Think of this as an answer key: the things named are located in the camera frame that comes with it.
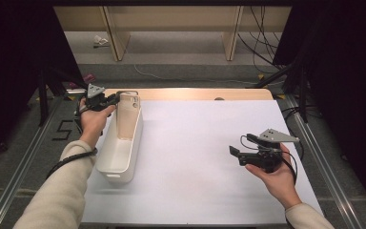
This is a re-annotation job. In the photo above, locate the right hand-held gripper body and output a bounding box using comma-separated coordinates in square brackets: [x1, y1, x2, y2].
[238, 128, 300, 175]

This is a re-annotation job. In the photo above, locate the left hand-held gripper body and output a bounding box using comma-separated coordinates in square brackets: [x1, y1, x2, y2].
[84, 83, 112, 113]

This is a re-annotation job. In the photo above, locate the white plastic storage bin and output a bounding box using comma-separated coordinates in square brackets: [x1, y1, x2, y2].
[94, 103, 144, 184]

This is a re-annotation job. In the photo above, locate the person's left hand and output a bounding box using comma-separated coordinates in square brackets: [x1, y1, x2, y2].
[78, 97, 117, 149]

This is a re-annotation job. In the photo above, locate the person's right hand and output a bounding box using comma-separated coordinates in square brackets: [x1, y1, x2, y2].
[244, 142, 303, 211]

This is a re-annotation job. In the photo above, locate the pink object on floor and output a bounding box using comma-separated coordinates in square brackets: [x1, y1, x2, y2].
[68, 73, 97, 90]

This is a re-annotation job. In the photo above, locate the white table cover sheet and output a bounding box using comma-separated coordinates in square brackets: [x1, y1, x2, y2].
[80, 99, 324, 225]

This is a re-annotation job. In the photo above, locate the black metal stand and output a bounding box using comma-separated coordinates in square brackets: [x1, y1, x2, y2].
[253, 60, 310, 124]
[37, 65, 90, 128]

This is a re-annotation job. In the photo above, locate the crumpled white paper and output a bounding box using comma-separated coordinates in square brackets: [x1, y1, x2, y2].
[92, 34, 110, 49]

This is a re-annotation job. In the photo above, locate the light wooden table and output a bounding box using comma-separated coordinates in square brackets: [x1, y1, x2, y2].
[99, 88, 275, 102]

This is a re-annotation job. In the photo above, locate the black curtain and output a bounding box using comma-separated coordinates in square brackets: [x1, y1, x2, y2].
[0, 0, 84, 166]
[272, 0, 366, 209]

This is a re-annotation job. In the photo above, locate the beige wooden shelf unit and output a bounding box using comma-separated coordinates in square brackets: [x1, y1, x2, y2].
[52, 5, 293, 62]

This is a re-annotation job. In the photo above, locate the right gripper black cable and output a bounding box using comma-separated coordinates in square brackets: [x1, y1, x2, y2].
[239, 135, 298, 186]

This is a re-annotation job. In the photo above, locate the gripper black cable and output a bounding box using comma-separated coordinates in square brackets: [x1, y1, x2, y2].
[239, 135, 298, 186]
[45, 106, 99, 179]

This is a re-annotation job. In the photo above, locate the black floor cable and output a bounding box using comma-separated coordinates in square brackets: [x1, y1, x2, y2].
[280, 104, 323, 161]
[237, 5, 288, 74]

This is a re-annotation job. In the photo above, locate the aluminium floor rail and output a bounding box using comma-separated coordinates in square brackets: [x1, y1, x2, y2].
[0, 94, 65, 229]
[284, 94, 365, 229]

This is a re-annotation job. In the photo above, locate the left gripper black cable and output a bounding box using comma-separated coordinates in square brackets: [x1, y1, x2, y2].
[45, 106, 99, 179]

